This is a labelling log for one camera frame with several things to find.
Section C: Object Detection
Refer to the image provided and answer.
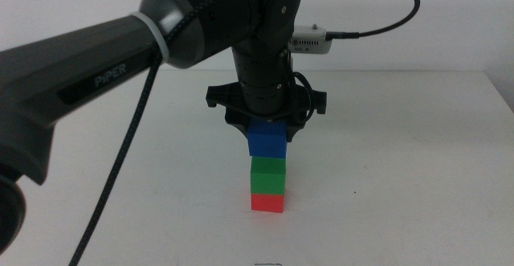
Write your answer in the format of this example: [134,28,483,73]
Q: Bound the thin left gripper wire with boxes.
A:
[290,70,317,125]

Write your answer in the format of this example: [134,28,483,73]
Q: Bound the braided black left arm cable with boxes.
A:
[67,0,422,266]

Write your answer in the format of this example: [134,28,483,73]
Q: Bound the blue cube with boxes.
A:
[247,118,288,160]

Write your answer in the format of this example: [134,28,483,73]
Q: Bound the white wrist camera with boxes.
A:
[288,23,334,55]

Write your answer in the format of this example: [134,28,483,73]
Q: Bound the green cube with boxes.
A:
[249,156,288,196]

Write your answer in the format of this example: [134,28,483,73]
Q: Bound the white left arm cable tie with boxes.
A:
[129,10,170,64]

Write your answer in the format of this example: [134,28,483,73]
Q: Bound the red cube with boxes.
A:
[250,193,285,214]

